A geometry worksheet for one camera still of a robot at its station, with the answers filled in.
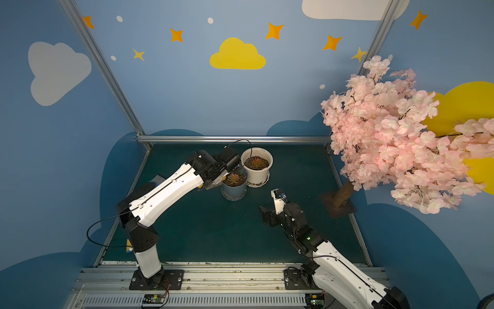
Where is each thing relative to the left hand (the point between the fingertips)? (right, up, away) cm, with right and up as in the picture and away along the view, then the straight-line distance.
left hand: (206, 168), depth 76 cm
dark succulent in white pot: (+21, +2, +23) cm, 31 cm away
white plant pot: (+21, -5, +23) cm, 32 cm away
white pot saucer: (+21, -10, +28) cm, 36 cm away
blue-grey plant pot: (+10, -13, +19) cm, 25 cm away
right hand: (+27, -15, +5) cm, 31 cm away
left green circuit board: (-19, -50, -4) cm, 54 cm away
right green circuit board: (+43, -51, -4) cm, 66 cm away
